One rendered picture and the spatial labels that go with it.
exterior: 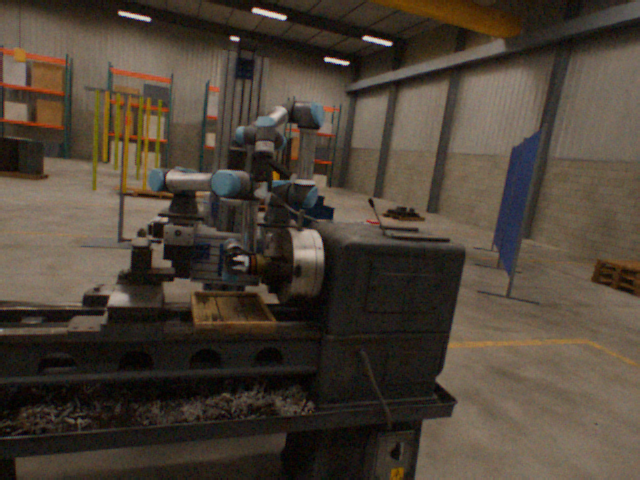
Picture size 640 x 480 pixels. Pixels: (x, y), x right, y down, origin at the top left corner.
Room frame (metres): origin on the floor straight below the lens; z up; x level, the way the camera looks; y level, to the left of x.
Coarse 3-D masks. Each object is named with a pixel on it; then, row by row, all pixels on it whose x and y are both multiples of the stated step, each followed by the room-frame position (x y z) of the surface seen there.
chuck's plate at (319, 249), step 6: (312, 234) 1.71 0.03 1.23; (318, 234) 1.72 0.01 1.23; (318, 240) 1.68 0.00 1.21; (318, 246) 1.66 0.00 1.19; (318, 252) 1.64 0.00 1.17; (318, 258) 1.63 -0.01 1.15; (324, 258) 1.64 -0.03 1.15; (318, 264) 1.62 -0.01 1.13; (324, 264) 1.63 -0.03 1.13; (318, 270) 1.61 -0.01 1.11; (318, 276) 1.61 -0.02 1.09; (318, 282) 1.62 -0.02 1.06; (318, 288) 1.62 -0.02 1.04; (312, 294) 1.63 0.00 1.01; (318, 294) 1.64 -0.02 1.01; (312, 300) 1.65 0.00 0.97
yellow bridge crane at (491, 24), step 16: (368, 0) 12.89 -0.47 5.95; (384, 0) 12.74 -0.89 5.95; (400, 0) 12.85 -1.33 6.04; (416, 0) 13.02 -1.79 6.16; (432, 0) 13.20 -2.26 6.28; (448, 0) 13.38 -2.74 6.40; (464, 0) 13.57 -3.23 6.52; (432, 16) 13.46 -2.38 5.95; (448, 16) 13.42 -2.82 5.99; (464, 16) 13.61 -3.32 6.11; (480, 16) 13.80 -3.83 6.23; (496, 16) 14.00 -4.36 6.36; (512, 16) 14.21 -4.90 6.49; (480, 32) 14.28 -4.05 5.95; (496, 32) 14.09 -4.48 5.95; (512, 32) 14.25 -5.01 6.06; (16, 48) 9.79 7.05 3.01
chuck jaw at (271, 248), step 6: (276, 234) 1.78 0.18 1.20; (276, 240) 1.76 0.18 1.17; (270, 246) 1.74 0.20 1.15; (276, 246) 1.75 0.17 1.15; (264, 252) 1.71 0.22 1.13; (270, 252) 1.72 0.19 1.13; (276, 252) 1.73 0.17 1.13; (282, 252) 1.74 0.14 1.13; (276, 258) 1.74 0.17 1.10; (282, 258) 1.75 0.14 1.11
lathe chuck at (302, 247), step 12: (288, 228) 1.72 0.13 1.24; (288, 240) 1.69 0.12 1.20; (300, 240) 1.65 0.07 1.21; (312, 240) 1.67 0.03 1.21; (288, 252) 1.67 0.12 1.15; (300, 252) 1.61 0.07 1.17; (312, 252) 1.63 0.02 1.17; (300, 264) 1.59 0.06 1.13; (312, 264) 1.61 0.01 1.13; (288, 276) 1.63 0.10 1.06; (300, 276) 1.59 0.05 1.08; (312, 276) 1.60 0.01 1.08; (288, 288) 1.61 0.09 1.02; (300, 288) 1.60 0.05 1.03; (312, 288) 1.61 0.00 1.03; (288, 300) 1.62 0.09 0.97; (300, 300) 1.64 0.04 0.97
